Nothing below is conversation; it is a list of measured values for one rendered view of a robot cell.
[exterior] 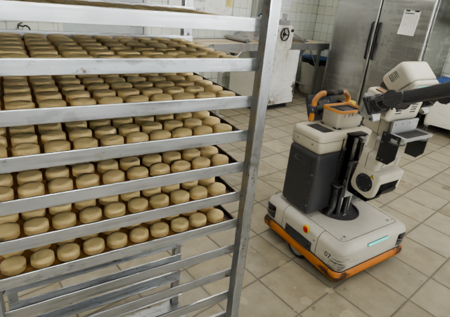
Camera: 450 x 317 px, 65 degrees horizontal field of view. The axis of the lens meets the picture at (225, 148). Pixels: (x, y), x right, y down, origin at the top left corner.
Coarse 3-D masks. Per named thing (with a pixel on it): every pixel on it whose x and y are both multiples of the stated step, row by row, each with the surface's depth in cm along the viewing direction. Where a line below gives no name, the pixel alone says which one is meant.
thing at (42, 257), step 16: (208, 208) 107; (144, 224) 100; (160, 224) 97; (176, 224) 98; (192, 224) 100; (208, 224) 102; (80, 240) 91; (96, 240) 88; (112, 240) 89; (128, 240) 93; (144, 240) 92; (0, 256) 83; (16, 256) 81; (32, 256) 81; (48, 256) 82; (64, 256) 83; (80, 256) 86; (0, 272) 79; (16, 272) 78
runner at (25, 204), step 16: (160, 176) 84; (176, 176) 86; (192, 176) 88; (208, 176) 91; (64, 192) 73; (80, 192) 75; (96, 192) 77; (112, 192) 79; (128, 192) 81; (0, 208) 68; (16, 208) 70; (32, 208) 71
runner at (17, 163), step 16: (128, 144) 76; (144, 144) 78; (160, 144) 80; (176, 144) 82; (192, 144) 85; (208, 144) 87; (0, 160) 65; (16, 160) 66; (32, 160) 68; (48, 160) 69; (64, 160) 71; (80, 160) 72; (96, 160) 74
